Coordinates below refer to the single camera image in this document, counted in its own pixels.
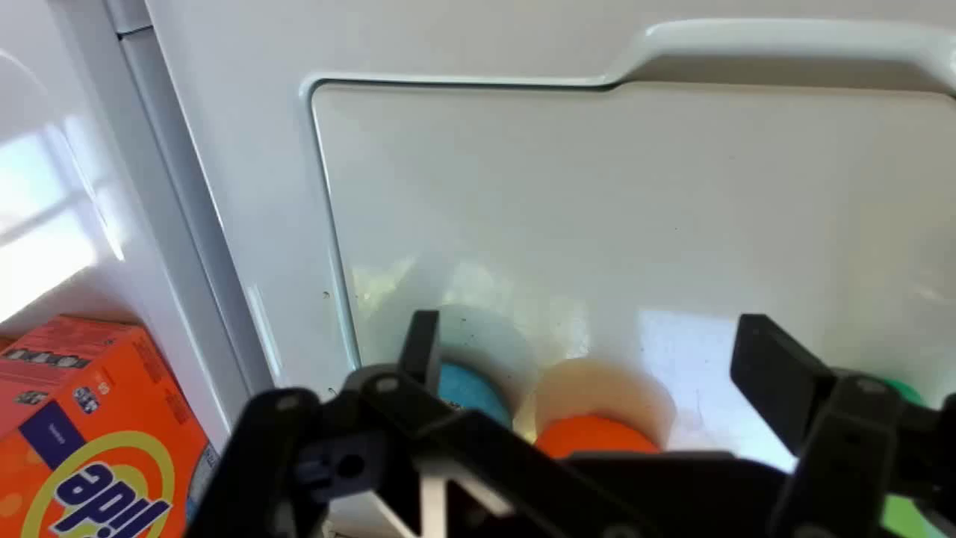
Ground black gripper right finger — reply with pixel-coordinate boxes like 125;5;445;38
730;312;956;538

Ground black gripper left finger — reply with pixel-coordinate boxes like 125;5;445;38
185;309;640;538

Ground orange object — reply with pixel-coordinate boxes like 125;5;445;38
533;412;664;464

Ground blue plastic bowl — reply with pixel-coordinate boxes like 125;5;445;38
436;360;516;427

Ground green translucent plastic cup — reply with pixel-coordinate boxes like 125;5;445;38
875;375;951;538

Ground white washer lid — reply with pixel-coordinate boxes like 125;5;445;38
306;76;956;472

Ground pink cardboard box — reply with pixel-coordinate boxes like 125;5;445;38
0;315;215;538

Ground white washing machine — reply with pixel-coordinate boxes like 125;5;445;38
100;0;956;538

